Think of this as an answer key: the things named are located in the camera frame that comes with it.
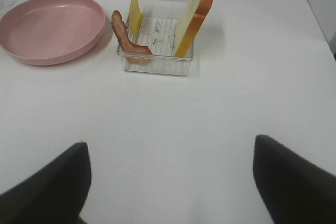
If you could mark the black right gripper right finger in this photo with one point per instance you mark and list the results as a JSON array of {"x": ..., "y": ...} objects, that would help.
[{"x": 293, "y": 189}]

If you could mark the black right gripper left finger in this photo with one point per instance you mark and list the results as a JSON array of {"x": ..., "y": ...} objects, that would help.
[{"x": 54, "y": 194}]

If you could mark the pink bacon strip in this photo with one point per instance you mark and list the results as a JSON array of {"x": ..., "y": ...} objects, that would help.
[{"x": 121, "y": 34}]

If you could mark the yellow cheese slice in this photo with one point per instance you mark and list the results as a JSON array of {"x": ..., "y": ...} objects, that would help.
[{"x": 135, "y": 17}]

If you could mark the bread slice tray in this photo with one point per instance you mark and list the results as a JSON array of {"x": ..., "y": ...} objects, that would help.
[{"x": 189, "y": 24}]

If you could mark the pink round plate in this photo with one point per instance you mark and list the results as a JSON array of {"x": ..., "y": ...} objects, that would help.
[{"x": 50, "y": 32}]

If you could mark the right clear plastic tray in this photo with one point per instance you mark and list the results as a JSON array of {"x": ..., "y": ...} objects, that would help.
[{"x": 158, "y": 32}]

